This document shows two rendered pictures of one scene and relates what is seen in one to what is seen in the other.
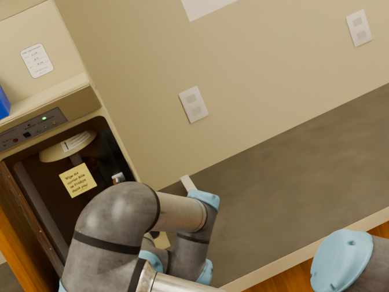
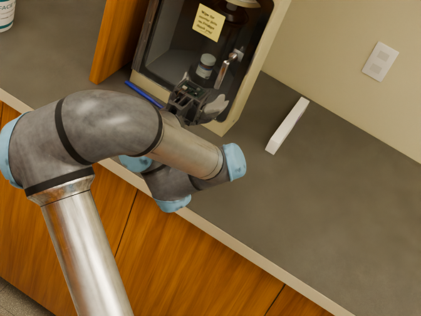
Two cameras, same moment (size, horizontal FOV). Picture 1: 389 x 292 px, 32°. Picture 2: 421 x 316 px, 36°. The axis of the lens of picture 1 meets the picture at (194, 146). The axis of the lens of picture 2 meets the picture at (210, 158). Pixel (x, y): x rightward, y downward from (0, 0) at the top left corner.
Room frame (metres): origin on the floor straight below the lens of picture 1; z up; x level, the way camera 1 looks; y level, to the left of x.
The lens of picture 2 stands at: (0.35, -0.21, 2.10)
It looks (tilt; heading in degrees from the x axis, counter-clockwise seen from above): 41 degrees down; 16
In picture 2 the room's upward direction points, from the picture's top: 23 degrees clockwise
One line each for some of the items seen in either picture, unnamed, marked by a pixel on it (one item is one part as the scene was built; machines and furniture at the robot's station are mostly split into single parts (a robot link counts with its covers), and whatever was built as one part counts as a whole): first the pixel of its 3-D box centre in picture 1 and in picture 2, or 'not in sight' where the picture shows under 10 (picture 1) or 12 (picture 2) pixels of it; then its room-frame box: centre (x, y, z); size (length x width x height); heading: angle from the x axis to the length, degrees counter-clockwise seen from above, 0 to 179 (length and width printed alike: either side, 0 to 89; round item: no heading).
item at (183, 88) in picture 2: not in sight; (181, 109); (1.45, 0.22, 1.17); 0.12 x 0.08 x 0.09; 4
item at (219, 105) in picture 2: not in sight; (218, 103); (1.55, 0.17, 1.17); 0.09 x 0.03 x 0.06; 156
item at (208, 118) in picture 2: not in sight; (202, 114); (1.51, 0.19, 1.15); 0.09 x 0.05 x 0.02; 156
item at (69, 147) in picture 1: (83, 200); (198, 39); (1.70, 0.34, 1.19); 0.30 x 0.01 x 0.40; 93
